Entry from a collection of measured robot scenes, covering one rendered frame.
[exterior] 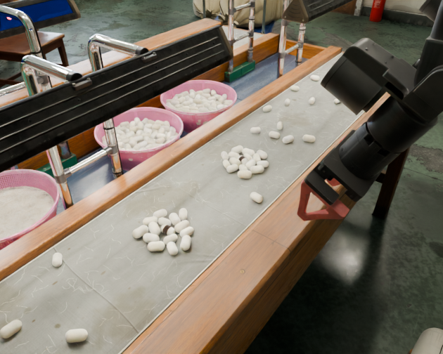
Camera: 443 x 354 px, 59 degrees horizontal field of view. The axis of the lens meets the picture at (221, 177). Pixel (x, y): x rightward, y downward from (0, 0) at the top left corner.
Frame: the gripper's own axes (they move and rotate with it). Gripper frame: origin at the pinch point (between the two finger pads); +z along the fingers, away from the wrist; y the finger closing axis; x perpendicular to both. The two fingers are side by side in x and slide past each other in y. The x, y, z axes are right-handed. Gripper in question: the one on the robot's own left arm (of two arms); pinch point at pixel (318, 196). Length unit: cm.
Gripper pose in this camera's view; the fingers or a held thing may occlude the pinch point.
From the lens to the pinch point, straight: 59.8
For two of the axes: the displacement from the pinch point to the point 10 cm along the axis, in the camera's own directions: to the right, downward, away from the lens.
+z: -3.6, 5.5, 7.5
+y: -6.0, 4.8, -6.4
